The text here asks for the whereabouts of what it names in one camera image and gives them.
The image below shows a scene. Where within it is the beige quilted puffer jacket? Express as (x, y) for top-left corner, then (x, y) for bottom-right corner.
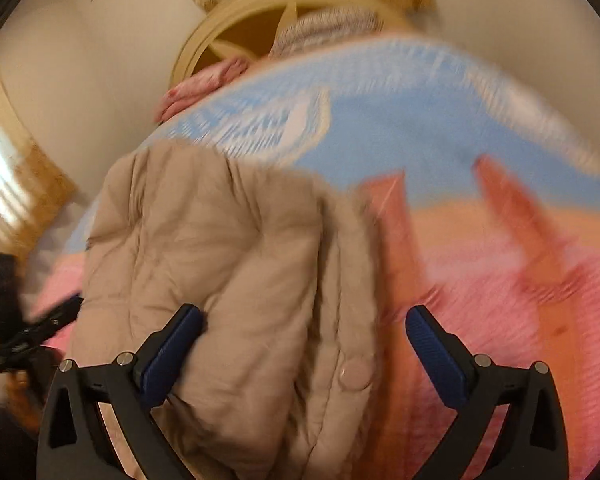
(68, 140), (379, 479)

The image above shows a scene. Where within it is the beige patterned side curtain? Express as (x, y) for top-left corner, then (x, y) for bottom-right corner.
(0, 78), (76, 260)

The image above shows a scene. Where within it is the pink and blue bedspread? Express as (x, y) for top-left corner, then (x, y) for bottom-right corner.
(29, 34), (600, 480)

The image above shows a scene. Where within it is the cream round wooden headboard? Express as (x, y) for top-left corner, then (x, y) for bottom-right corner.
(170, 0), (415, 86)

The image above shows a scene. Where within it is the pink floral folded blanket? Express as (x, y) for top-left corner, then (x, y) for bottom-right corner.
(154, 56), (250, 124)

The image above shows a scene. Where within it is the striped pillow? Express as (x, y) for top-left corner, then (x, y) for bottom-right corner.
(268, 6), (382, 58)

